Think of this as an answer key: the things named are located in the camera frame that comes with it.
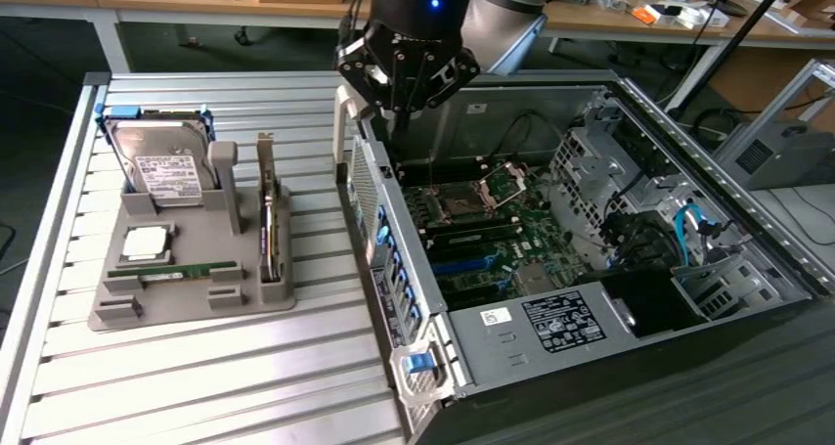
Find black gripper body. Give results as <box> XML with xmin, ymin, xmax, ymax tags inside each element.
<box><xmin>362</xmin><ymin>0</ymin><xmax>474</xmax><ymax>83</ymax></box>

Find black graphics card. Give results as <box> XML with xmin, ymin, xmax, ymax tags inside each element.
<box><xmin>257</xmin><ymin>131</ymin><xmax>293</xmax><ymax>285</ymax></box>

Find metal socket cover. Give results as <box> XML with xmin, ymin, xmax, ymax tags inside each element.
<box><xmin>478</xmin><ymin>162</ymin><xmax>531</xmax><ymax>204</ymax></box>

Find CPU socket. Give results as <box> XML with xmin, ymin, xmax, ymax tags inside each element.
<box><xmin>431</xmin><ymin>183</ymin><xmax>499</xmax><ymax>222</ymax></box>

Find large metal drive cage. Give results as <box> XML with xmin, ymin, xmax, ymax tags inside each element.
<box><xmin>546</xmin><ymin>97</ymin><xmax>675</xmax><ymax>232</ymax></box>

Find orange small box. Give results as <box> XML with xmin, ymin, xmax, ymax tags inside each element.
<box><xmin>630</xmin><ymin>3</ymin><xmax>685</xmax><ymax>26</ymax></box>

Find black expansion slot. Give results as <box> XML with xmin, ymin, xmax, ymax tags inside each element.
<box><xmin>427</xmin><ymin>232</ymin><xmax>525</xmax><ymax>251</ymax></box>
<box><xmin>422</xmin><ymin>221</ymin><xmax>521</xmax><ymax>239</ymax></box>

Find green motherboard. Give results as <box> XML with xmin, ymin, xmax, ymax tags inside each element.
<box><xmin>398</xmin><ymin>163</ymin><xmax>590</xmax><ymax>310</ymax></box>

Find silver hard disk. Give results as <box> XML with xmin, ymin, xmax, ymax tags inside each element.
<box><xmin>107</xmin><ymin>116</ymin><xmax>214</xmax><ymax>208</ymax></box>

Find hard disk drive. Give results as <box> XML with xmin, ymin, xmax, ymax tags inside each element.
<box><xmin>94</xmin><ymin>103</ymin><xmax>219</xmax><ymax>195</ymax></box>

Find blue expansion slot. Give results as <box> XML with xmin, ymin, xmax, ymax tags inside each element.
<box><xmin>430</xmin><ymin>254</ymin><xmax>497</xmax><ymax>277</ymax></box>

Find white small box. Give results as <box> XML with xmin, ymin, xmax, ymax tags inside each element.
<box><xmin>678</xmin><ymin>7</ymin><xmax>731</xmax><ymax>29</ymax></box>

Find grey parts rack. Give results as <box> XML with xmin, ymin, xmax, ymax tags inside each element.
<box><xmin>88</xmin><ymin>139</ymin><xmax>299</xmax><ymax>333</ymax></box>

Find black stand pole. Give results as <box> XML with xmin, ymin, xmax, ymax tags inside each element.
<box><xmin>665</xmin><ymin>0</ymin><xmax>802</xmax><ymax>121</ymax></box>

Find chipset heatsink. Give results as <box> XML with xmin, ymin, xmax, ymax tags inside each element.
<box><xmin>517</xmin><ymin>263</ymin><xmax>567</xmax><ymax>290</ymax></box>

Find silver CPU chip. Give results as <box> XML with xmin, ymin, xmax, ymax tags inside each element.
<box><xmin>122</xmin><ymin>228</ymin><xmax>174</xmax><ymax>259</ymax></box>

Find green RAM stick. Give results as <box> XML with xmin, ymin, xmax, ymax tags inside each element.
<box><xmin>107</xmin><ymin>261</ymin><xmax>238</xmax><ymax>283</ymax></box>

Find grey metal cabinet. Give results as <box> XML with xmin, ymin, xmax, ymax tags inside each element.
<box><xmin>714</xmin><ymin>119</ymin><xmax>835</xmax><ymax>193</ymax></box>

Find grey power supply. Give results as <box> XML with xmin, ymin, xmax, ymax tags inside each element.
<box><xmin>447</xmin><ymin>281</ymin><xmax>639</xmax><ymax>388</ymax></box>

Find small cardboard carton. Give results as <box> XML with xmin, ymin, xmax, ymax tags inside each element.
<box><xmin>786</xmin><ymin>0</ymin><xmax>835</xmax><ymax>31</ymax></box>

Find small metal disk bay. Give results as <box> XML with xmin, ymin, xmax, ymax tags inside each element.
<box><xmin>671</xmin><ymin>256</ymin><xmax>766</xmax><ymax>320</ymax></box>

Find blue case latch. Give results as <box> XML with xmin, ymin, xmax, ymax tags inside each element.
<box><xmin>401</xmin><ymin>353</ymin><xmax>437</xmax><ymax>377</ymax></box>

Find open PC case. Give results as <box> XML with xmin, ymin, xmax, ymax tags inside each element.
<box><xmin>331</xmin><ymin>70</ymin><xmax>835</xmax><ymax>445</ymax></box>

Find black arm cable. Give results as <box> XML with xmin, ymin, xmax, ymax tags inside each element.
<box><xmin>335</xmin><ymin>0</ymin><xmax>375</xmax><ymax>50</ymax></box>

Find black looped wire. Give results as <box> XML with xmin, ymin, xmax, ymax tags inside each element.
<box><xmin>493</xmin><ymin>111</ymin><xmax>566</xmax><ymax>160</ymax></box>

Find black wire bundle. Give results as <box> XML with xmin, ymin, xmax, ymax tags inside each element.
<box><xmin>598</xmin><ymin>209</ymin><xmax>682</xmax><ymax>271</ymax></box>

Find light blue wire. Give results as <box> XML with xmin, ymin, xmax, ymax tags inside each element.
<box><xmin>674</xmin><ymin>201</ymin><xmax>723</xmax><ymax>271</ymax></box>

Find aluminium profile frame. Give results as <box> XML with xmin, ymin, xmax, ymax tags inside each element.
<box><xmin>749</xmin><ymin>58</ymin><xmax>835</xmax><ymax>139</ymax></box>

